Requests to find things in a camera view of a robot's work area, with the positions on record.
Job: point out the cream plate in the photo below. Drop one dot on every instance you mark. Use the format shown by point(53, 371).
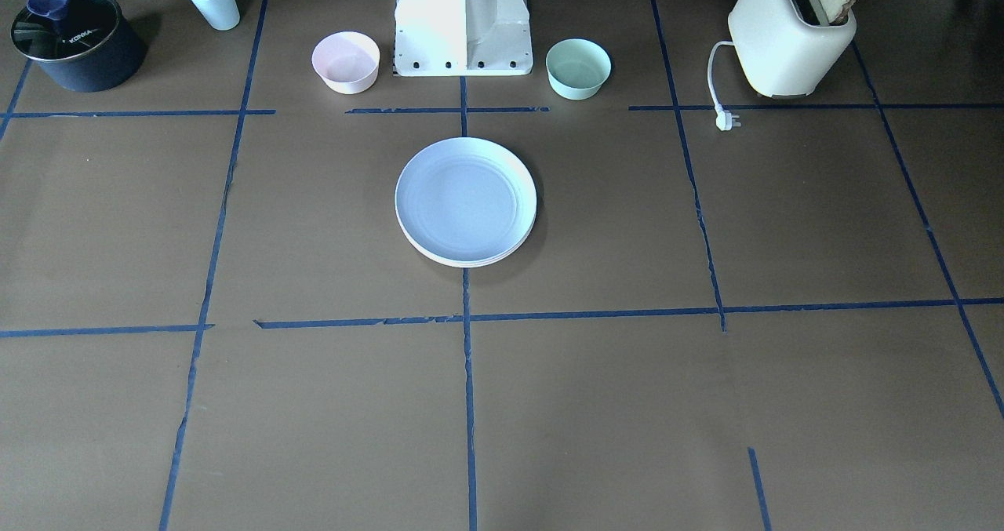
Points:
point(488, 255)

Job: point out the cream toaster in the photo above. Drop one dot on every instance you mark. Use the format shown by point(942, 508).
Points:
point(785, 47)

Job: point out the pink plate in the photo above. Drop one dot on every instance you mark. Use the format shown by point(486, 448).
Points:
point(465, 243)

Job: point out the pink bowl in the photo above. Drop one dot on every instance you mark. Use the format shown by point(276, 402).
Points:
point(348, 62)

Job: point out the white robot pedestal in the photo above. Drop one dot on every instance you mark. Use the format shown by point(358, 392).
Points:
point(462, 38)

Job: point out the dark blue saucepan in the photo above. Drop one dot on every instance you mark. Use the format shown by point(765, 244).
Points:
point(84, 46)

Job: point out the green bowl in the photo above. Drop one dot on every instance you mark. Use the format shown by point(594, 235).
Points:
point(577, 68)

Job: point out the blue plate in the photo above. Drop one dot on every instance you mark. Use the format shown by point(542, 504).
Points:
point(465, 178)

